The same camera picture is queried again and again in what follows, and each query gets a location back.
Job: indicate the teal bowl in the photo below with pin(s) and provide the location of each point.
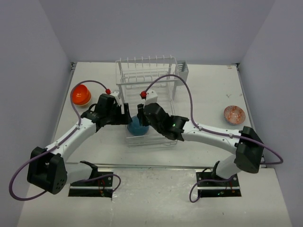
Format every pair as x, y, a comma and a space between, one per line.
135, 128

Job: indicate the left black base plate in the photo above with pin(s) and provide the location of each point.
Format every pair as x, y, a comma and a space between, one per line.
100, 188

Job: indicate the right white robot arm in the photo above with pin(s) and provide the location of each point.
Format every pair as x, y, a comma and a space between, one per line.
244, 145

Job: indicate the blue patterned bowl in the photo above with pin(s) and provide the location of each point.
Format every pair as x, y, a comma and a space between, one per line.
234, 115

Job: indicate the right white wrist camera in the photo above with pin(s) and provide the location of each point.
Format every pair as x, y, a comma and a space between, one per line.
151, 97

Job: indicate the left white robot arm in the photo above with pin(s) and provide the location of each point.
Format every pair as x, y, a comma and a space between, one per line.
49, 170

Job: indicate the grey cutlery holder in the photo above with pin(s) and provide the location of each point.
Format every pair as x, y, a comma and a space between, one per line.
183, 69

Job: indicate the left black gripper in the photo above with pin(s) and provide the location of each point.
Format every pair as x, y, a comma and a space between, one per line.
122, 118

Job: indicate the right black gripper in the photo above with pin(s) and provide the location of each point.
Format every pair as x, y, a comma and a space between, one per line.
141, 116

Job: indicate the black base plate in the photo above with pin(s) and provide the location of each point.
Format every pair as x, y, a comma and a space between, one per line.
209, 189
100, 188

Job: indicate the orange bowl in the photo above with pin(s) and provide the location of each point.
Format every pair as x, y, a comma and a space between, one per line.
81, 103
80, 91

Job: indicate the white wire dish rack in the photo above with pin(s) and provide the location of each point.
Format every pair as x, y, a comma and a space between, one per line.
144, 80

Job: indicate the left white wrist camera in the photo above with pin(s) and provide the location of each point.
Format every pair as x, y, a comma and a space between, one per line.
116, 95

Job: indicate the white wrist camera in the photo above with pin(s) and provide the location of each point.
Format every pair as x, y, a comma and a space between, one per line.
151, 97
116, 95

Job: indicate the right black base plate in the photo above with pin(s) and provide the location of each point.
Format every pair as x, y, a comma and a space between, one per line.
209, 189

